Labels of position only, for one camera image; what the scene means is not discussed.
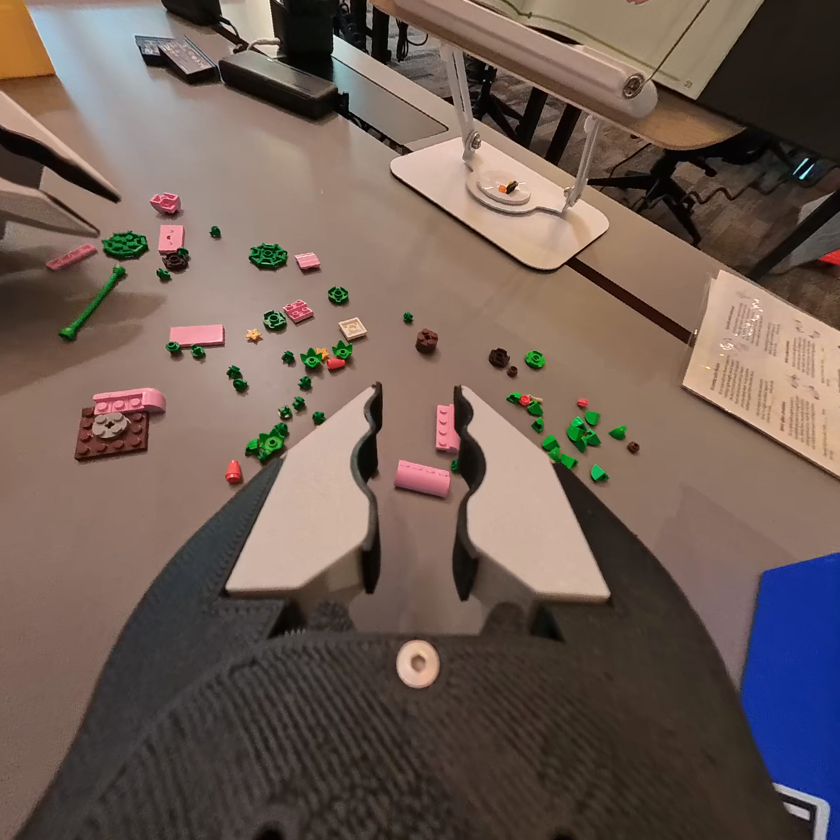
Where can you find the black flat cards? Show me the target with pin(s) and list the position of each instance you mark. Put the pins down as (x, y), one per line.
(177, 59)

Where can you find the green round flower plate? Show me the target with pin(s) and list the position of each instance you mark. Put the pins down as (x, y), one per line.
(535, 359)
(338, 295)
(274, 320)

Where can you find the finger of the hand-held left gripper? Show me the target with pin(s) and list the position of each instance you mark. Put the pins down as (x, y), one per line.
(39, 207)
(46, 141)

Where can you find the black chair base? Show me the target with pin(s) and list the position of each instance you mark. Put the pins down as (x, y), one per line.
(663, 184)

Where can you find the pink studded plate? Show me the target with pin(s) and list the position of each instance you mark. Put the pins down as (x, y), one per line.
(445, 426)

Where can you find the brown round brick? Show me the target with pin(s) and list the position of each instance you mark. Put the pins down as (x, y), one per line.
(427, 341)

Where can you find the white book stand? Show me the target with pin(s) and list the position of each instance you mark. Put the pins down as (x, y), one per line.
(525, 236)

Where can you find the pile of green slopes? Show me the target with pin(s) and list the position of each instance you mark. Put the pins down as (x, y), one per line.
(577, 433)

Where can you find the large pink smooth tile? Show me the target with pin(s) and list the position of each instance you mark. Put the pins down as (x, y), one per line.
(197, 336)

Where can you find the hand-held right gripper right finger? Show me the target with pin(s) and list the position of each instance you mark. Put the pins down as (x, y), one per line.
(538, 531)

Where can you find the pink face tile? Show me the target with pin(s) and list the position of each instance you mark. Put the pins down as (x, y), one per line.
(170, 238)

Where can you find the yellow plastic bin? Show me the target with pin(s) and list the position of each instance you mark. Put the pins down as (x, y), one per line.
(19, 39)

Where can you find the open instruction booklet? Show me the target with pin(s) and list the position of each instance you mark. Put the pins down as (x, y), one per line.
(689, 39)

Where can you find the green stick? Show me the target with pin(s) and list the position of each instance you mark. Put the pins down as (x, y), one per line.
(92, 303)

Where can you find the red cone piece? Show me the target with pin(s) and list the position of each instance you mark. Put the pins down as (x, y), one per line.
(233, 474)

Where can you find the pink arched brick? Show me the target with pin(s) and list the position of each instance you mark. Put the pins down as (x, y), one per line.
(422, 478)

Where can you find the small pink plate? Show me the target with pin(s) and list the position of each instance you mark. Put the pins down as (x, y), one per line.
(304, 316)
(295, 307)

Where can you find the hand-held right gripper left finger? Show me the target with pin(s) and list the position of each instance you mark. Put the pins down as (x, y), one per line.
(302, 525)

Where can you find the brown round plate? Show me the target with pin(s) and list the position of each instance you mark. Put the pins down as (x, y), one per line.
(175, 262)

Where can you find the thin pink tile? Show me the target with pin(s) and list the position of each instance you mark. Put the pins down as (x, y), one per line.
(71, 257)

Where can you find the dark brown round piece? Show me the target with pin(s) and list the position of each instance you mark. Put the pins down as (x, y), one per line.
(499, 358)

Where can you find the brown square plate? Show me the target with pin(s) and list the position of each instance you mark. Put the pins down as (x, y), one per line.
(118, 449)

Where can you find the paper in clear sleeve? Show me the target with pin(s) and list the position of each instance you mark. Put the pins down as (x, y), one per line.
(768, 374)

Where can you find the green spiky leaf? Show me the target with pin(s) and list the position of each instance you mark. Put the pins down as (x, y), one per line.
(342, 350)
(310, 359)
(270, 445)

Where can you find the black divider panel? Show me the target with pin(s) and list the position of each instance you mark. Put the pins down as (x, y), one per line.
(787, 65)

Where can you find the blue plastic bin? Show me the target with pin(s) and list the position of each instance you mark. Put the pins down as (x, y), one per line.
(800, 689)

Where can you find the white square tile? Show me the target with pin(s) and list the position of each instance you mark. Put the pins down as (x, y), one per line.
(352, 328)

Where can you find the grey round tile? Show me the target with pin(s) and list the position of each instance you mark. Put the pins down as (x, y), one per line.
(110, 426)

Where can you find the black flat box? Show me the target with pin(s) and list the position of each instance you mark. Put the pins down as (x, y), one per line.
(275, 85)

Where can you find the green web piece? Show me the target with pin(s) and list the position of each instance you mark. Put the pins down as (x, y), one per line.
(268, 256)
(124, 245)

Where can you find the black upright device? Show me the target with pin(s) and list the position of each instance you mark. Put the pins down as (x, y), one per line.
(302, 29)

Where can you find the black camera case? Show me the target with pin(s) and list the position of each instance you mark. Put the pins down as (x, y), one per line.
(190, 10)

